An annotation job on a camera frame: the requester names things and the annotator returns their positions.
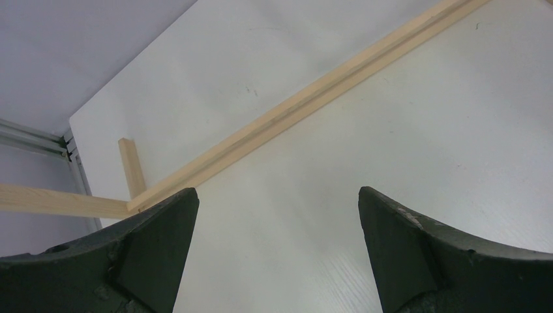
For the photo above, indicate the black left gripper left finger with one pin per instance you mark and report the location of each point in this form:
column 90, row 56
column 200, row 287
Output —
column 134, row 265

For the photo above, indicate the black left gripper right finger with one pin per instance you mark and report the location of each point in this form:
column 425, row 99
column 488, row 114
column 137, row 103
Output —
column 422, row 265

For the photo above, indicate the wooden rack frame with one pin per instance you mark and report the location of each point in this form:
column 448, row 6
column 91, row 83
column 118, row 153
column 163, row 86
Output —
column 246, row 140

